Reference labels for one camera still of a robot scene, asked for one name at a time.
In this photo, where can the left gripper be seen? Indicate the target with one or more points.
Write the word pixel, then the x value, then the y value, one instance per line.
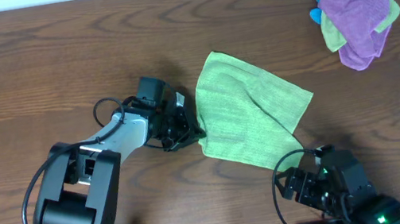
pixel 180 123

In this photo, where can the green cloth in pile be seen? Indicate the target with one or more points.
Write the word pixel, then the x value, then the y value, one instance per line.
pixel 334 41

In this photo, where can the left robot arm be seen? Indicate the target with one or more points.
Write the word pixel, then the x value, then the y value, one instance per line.
pixel 79 182

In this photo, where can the green microfiber cloth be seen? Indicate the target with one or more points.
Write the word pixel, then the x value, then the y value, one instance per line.
pixel 248 114

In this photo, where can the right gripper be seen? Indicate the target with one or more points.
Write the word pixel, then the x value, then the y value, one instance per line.
pixel 308 179

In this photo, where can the blue cloth in pile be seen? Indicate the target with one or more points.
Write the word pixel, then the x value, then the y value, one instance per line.
pixel 315 14

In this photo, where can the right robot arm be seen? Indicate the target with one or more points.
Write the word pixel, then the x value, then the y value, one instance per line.
pixel 361 204

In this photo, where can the purple cloth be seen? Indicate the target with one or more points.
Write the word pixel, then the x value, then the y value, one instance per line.
pixel 358 22

